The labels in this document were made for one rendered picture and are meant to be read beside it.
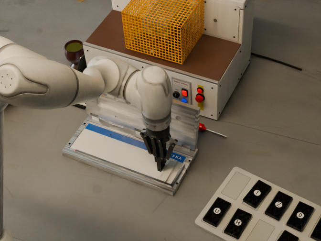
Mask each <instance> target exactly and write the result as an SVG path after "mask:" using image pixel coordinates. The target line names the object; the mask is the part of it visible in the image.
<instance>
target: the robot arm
mask: <svg viewBox="0 0 321 241"><path fill-rule="evenodd" d="M103 93H104V94H107V95H109V96H112V97H114V98H116V97H117V98H120V99H124V100H126V101H128V102H130V103H131V104H133V105H134V106H135V107H137V108H138V109H139V110H140V111H141V113H142V118H143V124H144V126H145V127H146V129H143V130H142V131H141V133H140V136H141V137H142V138H143V140H144V143H145V145H146V148H147V150H148V153H149V154H152V155H153V156H154V159H155V162H157V170H158V171H160V172H161V171H162V169H163V168H164V166H165V164H166V162H167V160H169V158H170V157H171V155H172V152H173V149H174V147H175V145H176V143H177V142H178V140H177V139H175V140H174V139H172V138H171V135H170V123H171V106H172V87H171V81H170V79H169V76H168V74H167V72H166V71H165V70H164V69H163V68H161V67H159V66H148V67H145V68H144V69H143V70H139V69H137V68H135V67H134V66H132V65H130V64H128V63H126V62H124V61H122V60H119V59H117V58H114V57H111V56H108V55H100V56H96V57H94V58H92V59H91V60H90V62H89V63H88V65H87V68H86V69H85V70H84V71H83V73H82V72H79V71H77V70H75V69H73V68H71V67H70V66H67V65H63V64H60V63H58V62H56V61H52V60H48V59H47V58H46V57H44V56H42V55H40V54H37V53H35V52H33V51H31V50H29V49H27V48H25V47H23V46H21V45H18V44H16V43H14V42H13V41H11V40H9V39H7V38H5V37H2V36H0V241H13V239H12V234H11V233H10V231H9V230H8V229H7V228H6V227H4V226H3V169H4V109H5V108H6V107H7V105H8V104H11V105H14V106H16V107H21V108H27V109H37V110H51V109H57V108H65V107H69V106H72V105H75V104H79V103H84V102H89V101H93V100H96V99H98V98H99V97H100V96H101V95H102V94H103ZM168 141H169V148H168V151H167V150H166V142H168Z"/></svg>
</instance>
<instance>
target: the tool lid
mask: <svg viewBox="0 0 321 241"><path fill-rule="evenodd" d="M200 109H201V108H200V107H197V106H194V105H191V104H188V103H184V102H181V101H178V100H175V99H172V106H171V123H170V135H171V138H172V139H174V140H175V139H177V140H178V142H177V143H176V144H177V145H180V146H182V144H184V145H187V146H190V149H192V150H195V149H196V148H197V140H198V130H199V119H200ZM86 113H87V114H89V115H91V114H95V115H98V117H99V118H101V119H104V120H107V121H109V124H112V125H115V126H118V127H121V128H124V126H125V127H128V128H130V129H133V130H135V129H139V130H143V129H146V127H145V126H144V124H143V118H142V113H141V111H140V110H139V109H138V108H137V107H135V106H134V105H133V104H129V103H127V101H126V100H124V99H120V98H119V100H117V99H115V98H114V97H112V96H109V95H107V96H105V95H103V94H102V95H101V96H100V97H99V98H98V99H96V100H93V101H89V102H86ZM177 116H180V117H181V119H182V120H178V119H177Z"/></svg>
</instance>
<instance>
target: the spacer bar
mask: <svg viewBox="0 0 321 241"><path fill-rule="evenodd" d="M177 162H178V161H177V160H175V159H172V158H169V160H168V161H167V163H166V165H165V166H164V168H163V169H162V171H161V173H160V174H159V176H158V178H157V179H158V180H161V181H164V182H167V180H168V178H169V176H170V175H171V173H172V171H173V170H174V168H175V166H176V164H177Z"/></svg>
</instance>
